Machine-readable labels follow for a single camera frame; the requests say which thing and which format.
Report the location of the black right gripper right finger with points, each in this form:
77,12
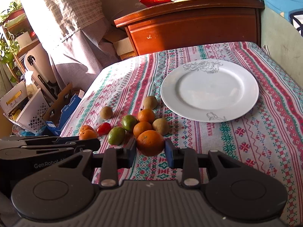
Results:
188,160

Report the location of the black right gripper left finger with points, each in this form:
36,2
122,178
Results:
112,160

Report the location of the green fruit near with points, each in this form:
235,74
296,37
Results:
116,136

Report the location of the green fruit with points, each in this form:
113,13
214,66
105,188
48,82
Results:
128,122
116,136

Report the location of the red tomato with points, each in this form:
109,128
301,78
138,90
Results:
103,129

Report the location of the small orange left front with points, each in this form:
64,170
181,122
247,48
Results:
87,134

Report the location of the small orange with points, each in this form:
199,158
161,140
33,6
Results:
87,134
85,127

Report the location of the large orange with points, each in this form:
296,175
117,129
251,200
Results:
150,143

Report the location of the green fruit far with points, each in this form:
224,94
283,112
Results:
128,122

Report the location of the middle orange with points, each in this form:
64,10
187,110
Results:
141,127

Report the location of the white perforated basket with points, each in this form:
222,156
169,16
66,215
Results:
31,117

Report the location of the kiwi right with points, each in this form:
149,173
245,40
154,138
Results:
161,125

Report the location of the kiwi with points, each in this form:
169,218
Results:
150,102
161,125
106,112

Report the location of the blue cardboard box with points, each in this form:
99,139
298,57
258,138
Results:
57,119

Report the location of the small orange left back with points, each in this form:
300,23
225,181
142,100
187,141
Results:
85,127

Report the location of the kiwi left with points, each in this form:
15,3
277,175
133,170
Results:
106,112

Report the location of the far orange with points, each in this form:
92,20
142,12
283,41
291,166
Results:
146,115

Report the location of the kiwi top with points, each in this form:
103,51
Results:
150,102

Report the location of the white ceramic plate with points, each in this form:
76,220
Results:
210,90

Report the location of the patterned tablecloth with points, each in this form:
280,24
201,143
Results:
267,138

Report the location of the potted green plant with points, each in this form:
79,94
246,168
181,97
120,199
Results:
9,45

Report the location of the wooden cabinet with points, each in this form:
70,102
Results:
191,23

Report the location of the checked curtain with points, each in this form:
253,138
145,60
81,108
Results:
71,32

